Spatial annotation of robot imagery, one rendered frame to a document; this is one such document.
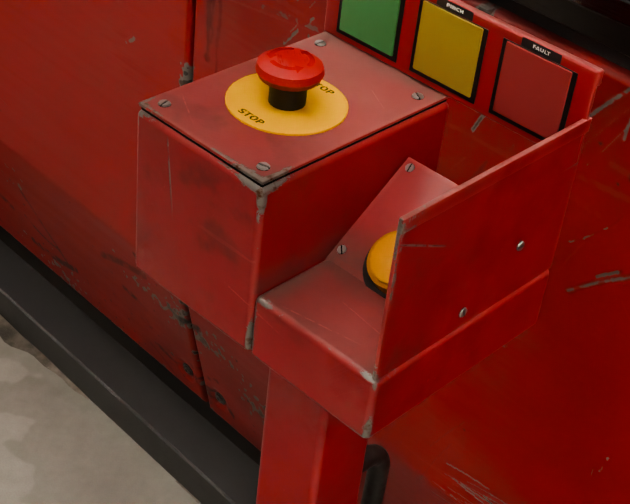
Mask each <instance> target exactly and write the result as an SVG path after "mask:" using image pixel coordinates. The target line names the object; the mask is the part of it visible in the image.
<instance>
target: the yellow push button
mask: <svg viewBox="0 0 630 504"><path fill-rule="evenodd" d="M396 234H397V231H393V232H390V233H387V234H385V235H384V236H382V237H381V238H380V239H378V240H377V241H376V242H375V243H374V245H373V246H372V247H371V249H370V251H369V254H368V257H367V271H368V274H369V276H370V278H371V279H372V281H373V282H374V284H375V285H376V286H377V288H378V289H379V290H381V291H382V292H384V293H385V294H386V293H387V287H388V282H389V276H390V270H391V264H392V258H393V252H394V246H395V240H396Z"/></svg>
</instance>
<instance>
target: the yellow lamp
mask: <svg viewBox="0 0 630 504"><path fill-rule="evenodd" d="M483 31H484V29H483V28H481V27H479V26H477V25H475V24H473V23H471V22H469V21H467V20H465V19H462V18H460V17H458V16H456V15H454V14H452V13H450V12H448V11H446V10H444V9H442V8H440V7H438V6H436V5H434V4H432V3H430V2H428V1H426V0H424V1H423V6H422V12H421V18H420V25H419V31H418V37H417V43H416V49H415V55H414V62H413V68H414V69H416V70H417V71H419V72H421V73H423V74H425V75H427V76H429V77H431V78H433V79H434V80H436V81H438V82H440V83H442V84H444V85H446V86H448V87H450V88H451V89H453V90H455V91H457V92H459V93H461V94H463V95H465V96H467V97H468V98H470V97H471V92H472V87H473V82H474V77H475V72H476V67H477V62H478V57H479V52H480V46H481V41H482V36H483Z"/></svg>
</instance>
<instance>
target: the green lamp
mask: <svg viewBox="0 0 630 504"><path fill-rule="evenodd" d="M400 3H401V0H343V1H342V9H341V18H340V26H339V29H340V30H342V31H344V32H346V33H347V34H349V35H351V36H353V37H355V38H357V39H359V40H361V41H363V42H364V43H366V44H368V45H370V46H372V47H374V48H376V49H378V50H380V51H381V52H383V53H385V54H387V55H389V56H393V50H394V43H395V36H396V30H397V23H398V16H399V10H400Z"/></svg>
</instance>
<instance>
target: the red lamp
mask: <svg viewBox="0 0 630 504"><path fill-rule="evenodd" d="M572 74H573V73H572V72H571V71H569V70H567V69H565V68H563V67H561V66H559V65H557V64H555V63H553V62H551V61H548V60H546V59H544V58H542V57H540V56H538V55H536V54H534V53H532V52H530V51H528V50H526V49H524V48H522V47H520V46H518V45H516V44H514V43H512V42H510V41H507V43H506V47H505V52H504V57H503V62H502V66H501V71H500V76H499V81H498V86H497V90H496V95H495V100H494V105H493V111H495V112H497V113H499V114H501V115H502V116H504V117H506V118H508V119H510V120H512V121H514V122H516V123H518V124H519V125H521V126H523V127H525V128H527V129H529V130H531V131H533V132H535V133H536V134H538V135H540V136H542V137H544V138H548V137H550V136H552V135H553V134H555V133H557V132H558V131H559V127H560V123H561V119H562V115H563V111H564V106H565V102H566V98H567V94H568V90H569V86H570V82H571V78H572Z"/></svg>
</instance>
